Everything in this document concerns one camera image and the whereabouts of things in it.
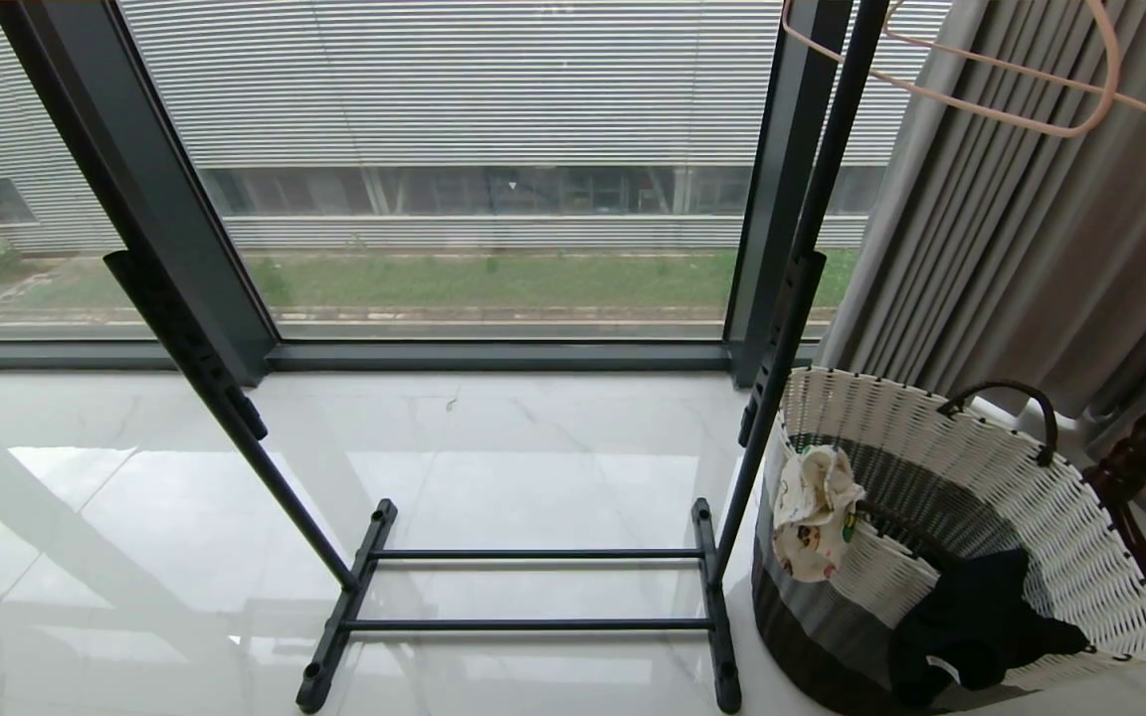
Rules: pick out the cream printed garment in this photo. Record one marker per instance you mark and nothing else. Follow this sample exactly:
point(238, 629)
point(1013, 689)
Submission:
point(812, 507)

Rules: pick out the black clothes rack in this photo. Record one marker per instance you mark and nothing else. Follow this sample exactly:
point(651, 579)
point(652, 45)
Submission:
point(790, 328)

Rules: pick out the beige curtain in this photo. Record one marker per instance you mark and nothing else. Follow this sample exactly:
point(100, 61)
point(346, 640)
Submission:
point(1011, 249)

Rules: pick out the white laundry basket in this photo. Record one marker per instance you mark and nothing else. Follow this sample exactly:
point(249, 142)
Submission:
point(1090, 557)

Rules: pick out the black garment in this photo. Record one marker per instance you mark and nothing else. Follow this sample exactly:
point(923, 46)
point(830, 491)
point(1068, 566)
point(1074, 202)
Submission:
point(981, 617)

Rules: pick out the dark brown wooden coat stand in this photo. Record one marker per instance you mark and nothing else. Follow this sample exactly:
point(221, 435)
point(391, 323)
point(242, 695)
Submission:
point(1145, 447)

